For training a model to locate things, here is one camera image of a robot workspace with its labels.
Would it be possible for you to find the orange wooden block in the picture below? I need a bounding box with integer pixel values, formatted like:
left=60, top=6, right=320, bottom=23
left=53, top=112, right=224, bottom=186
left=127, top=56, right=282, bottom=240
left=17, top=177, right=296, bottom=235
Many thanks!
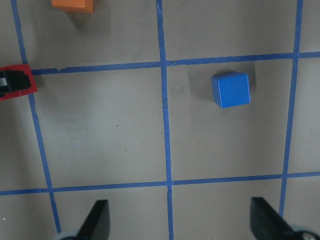
left=51, top=0, right=94, bottom=14

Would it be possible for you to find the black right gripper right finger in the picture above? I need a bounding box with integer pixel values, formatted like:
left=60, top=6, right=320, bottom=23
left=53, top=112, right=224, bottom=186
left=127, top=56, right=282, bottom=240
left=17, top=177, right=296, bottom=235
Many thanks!
left=249, top=197, right=299, bottom=240

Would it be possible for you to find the brown paper table mat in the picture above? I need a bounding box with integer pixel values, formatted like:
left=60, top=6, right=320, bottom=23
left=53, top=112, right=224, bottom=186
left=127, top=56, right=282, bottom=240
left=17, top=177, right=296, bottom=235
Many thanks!
left=0, top=0, right=320, bottom=240

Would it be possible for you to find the blue wooden block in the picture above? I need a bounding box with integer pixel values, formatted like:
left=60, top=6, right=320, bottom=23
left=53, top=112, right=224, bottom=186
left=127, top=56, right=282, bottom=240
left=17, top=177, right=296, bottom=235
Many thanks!
left=211, top=72, right=251, bottom=108

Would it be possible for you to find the red wooden block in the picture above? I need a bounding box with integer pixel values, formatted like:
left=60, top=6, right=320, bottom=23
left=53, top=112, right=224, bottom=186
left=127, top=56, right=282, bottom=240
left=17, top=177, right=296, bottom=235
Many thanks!
left=0, top=64, right=38, bottom=101

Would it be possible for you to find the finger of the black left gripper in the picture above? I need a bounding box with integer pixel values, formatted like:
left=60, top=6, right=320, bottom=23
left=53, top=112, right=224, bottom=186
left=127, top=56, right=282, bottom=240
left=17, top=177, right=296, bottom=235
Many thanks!
left=0, top=70, right=32, bottom=98

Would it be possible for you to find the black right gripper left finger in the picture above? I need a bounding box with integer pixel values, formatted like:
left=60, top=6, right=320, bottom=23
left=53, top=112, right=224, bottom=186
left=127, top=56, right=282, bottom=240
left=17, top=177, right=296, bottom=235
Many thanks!
left=76, top=199, right=110, bottom=240

